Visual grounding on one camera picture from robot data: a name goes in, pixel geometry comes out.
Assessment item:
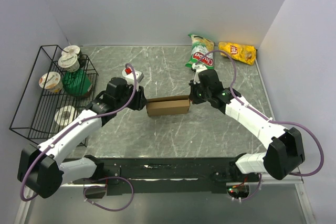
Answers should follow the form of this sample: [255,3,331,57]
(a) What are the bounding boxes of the Chobani yogurt cup middle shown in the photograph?
[58,54,80,72]

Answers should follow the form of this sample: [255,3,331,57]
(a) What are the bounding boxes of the Chobani yogurt cup front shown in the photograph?
[39,71,63,93]

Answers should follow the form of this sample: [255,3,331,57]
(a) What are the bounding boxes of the brown cardboard box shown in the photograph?
[146,95,190,116]

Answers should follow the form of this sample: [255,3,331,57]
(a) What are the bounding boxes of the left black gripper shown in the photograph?
[115,82,148,111]

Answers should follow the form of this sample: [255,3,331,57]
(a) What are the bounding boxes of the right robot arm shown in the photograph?
[189,68,305,182]

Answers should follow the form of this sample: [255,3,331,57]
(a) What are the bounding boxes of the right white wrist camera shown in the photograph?
[192,66,207,84]

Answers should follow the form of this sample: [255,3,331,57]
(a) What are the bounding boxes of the chobani yogurt cup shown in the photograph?
[39,71,63,93]
[58,54,80,72]

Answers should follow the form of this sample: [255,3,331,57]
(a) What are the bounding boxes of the green Chuba snack bag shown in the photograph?
[185,34,215,69]

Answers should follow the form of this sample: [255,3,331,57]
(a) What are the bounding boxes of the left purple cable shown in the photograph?
[19,63,140,202]

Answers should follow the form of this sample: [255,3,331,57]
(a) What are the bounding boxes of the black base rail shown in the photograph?
[60,155,302,196]

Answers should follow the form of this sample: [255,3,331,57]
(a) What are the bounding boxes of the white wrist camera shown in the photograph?
[122,68,144,84]
[192,66,207,84]

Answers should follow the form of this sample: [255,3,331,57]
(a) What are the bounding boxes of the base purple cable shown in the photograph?
[83,176,134,211]

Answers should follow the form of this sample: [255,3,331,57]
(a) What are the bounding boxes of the green bottle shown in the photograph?
[62,69,92,98]

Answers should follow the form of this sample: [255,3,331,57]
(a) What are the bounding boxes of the yellow Lays chips bag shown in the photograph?
[218,41,256,66]

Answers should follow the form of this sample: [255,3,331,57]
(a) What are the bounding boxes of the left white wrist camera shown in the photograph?
[122,68,144,84]

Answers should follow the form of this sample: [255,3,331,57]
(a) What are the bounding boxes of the black wire rack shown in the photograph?
[9,45,98,145]

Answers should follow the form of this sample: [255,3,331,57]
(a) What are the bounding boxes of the white tape roll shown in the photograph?
[54,105,77,127]

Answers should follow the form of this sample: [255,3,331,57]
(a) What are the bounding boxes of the yogurt cup rear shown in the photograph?
[61,45,80,55]

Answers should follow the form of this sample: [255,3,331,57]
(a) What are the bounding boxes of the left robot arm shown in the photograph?
[17,72,147,198]

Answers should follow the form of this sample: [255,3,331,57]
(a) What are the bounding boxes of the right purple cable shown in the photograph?
[193,49,325,177]

